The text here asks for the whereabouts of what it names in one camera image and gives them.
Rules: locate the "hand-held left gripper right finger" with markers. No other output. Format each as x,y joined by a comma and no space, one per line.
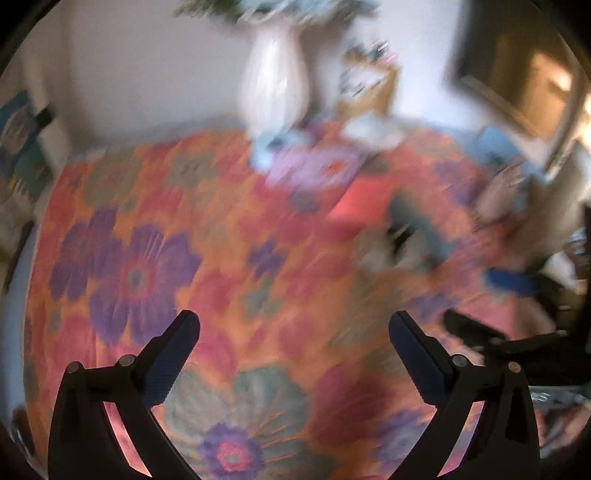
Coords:
420,364

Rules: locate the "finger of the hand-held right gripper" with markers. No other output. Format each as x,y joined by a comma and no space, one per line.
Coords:
475,328
508,282

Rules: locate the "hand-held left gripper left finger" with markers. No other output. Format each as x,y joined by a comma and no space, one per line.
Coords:
166,364

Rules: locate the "grey plush toy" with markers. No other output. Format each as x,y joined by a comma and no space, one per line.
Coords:
406,237

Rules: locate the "cream bag with buckle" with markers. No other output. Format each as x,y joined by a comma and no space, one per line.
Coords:
503,196

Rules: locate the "floral blanket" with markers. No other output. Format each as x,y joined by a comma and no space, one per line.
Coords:
221,258

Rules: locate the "clear plastic packet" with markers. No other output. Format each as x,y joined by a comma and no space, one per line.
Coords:
558,415

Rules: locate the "pink packet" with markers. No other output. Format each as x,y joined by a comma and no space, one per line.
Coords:
318,167

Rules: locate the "cardboard pen holder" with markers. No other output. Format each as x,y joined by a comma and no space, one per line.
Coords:
369,87

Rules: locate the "blue cover book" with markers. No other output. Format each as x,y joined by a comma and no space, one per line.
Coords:
23,152

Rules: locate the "bunch of pens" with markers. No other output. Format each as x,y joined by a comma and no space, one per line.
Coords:
374,50

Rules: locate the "black clip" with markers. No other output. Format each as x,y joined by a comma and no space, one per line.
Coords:
44,117

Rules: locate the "white ribbed vase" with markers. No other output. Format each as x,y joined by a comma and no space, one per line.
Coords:
274,83

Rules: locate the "dark picture frame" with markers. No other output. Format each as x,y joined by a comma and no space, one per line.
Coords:
521,92

